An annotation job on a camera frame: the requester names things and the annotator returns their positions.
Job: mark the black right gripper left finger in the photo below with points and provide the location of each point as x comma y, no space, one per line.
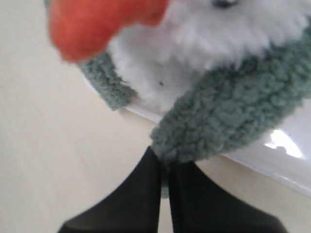
132,208

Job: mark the white plush snowman toy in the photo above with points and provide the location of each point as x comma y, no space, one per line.
160,48

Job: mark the green fuzzy scarf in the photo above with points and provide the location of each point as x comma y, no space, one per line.
219,73

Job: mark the white plastic tray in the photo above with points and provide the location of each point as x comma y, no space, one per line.
267,160

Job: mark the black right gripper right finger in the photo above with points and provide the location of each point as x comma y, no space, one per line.
198,205

